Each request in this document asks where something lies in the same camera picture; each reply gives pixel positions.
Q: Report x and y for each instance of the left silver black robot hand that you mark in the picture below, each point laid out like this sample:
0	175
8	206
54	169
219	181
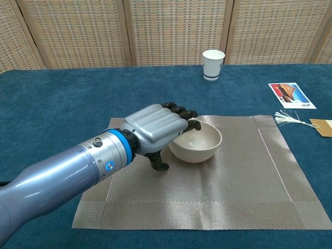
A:
155	127

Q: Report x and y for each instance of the beige bowl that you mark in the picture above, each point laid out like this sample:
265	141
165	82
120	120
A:
199	145

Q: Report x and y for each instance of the brown woven placemat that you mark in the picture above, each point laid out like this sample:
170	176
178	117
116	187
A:
220	186

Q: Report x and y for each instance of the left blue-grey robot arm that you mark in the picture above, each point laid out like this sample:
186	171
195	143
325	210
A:
64	176

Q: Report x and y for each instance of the white paper cup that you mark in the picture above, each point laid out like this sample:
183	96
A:
213	64

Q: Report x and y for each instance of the blue table cloth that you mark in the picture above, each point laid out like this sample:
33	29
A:
52	98

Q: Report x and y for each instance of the woven bamboo folding screen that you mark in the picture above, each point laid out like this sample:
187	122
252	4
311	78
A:
77	31

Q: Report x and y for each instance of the white-bordered photo postcard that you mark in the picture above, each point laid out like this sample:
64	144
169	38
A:
290	94

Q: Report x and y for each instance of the brown bookmark with white tassel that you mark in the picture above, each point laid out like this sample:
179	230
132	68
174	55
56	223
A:
323	127

